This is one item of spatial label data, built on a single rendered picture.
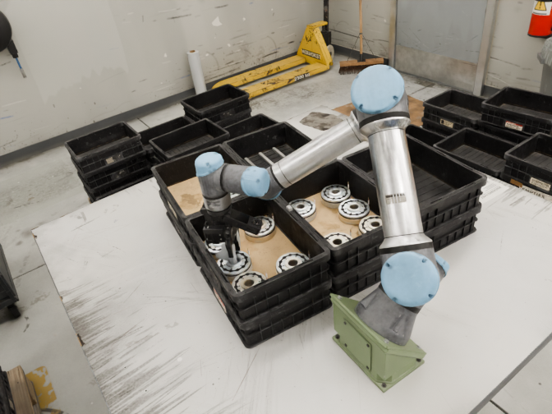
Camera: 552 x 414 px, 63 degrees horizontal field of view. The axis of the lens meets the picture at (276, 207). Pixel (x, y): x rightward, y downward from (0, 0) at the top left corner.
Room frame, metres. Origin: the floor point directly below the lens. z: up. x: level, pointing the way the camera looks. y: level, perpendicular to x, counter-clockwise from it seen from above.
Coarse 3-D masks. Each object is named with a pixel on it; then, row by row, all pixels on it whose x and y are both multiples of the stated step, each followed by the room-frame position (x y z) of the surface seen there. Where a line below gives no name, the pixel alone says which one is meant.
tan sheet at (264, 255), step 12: (276, 228) 1.16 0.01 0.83; (240, 240) 1.13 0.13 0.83; (276, 240) 1.10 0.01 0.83; (288, 240) 1.10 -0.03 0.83; (252, 252) 1.06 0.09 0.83; (264, 252) 1.05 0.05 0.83; (276, 252) 1.05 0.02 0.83; (288, 252) 1.04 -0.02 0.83; (300, 252) 1.03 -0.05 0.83; (252, 264) 1.01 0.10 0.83; (264, 264) 1.00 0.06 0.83
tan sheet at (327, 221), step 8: (320, 192) 1.33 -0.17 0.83; (312, 200) 1.29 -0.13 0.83; (320, 200) 1.28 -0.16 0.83; (320, 208) 1.24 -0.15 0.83; (328, 208) 1.23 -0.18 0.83; (320, 216) 1.19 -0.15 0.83; (328, 216) 1.19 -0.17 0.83; (336, 216) 1.18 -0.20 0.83; (312, 224) 1.16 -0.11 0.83; (320, 224) 1.15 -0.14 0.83; (328, 224) 1.15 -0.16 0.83; (336, 224) 1.14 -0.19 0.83; (344, 224) 1.13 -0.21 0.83; (320, 232) 1.11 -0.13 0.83; (328, 232) 1.10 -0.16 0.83; (344, 232) 1.09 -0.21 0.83; (352, 232) 1.09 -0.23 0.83
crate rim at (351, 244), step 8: (336, 160) 1.38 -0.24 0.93; (320, 168) 1.34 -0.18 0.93; (352, 168) 1.31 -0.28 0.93; (360, 176) 1.26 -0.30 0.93; (280, 200) 1.18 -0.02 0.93; (368, 232) 0.96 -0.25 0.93; (376, 232) 0.96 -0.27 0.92; (320, 240) 0.96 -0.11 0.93; (352, 240) 0.94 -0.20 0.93; (360, 240) 0.94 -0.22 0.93; (368, 240) 0.95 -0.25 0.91; (336, 248) 0.92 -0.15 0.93; (344, 248) 0.92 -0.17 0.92; (352, 248) 0.93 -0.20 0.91
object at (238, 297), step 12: (192, 216) 1.16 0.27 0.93; (192, 228) 1.10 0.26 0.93; (204, 252) 0.98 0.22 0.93; (324, 252) 0.91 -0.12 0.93; (216, 264) 0.92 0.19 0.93; (300, 264) 0.87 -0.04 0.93; (312, 264) 0.88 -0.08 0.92; (276, 276) 0.84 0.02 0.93; (288, 276) 0.85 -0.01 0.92; (228, 288) 0.82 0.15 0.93; (252, 288) 0.81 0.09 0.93; (264, 288) 0.82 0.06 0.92; (240, 300) 0.79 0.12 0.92
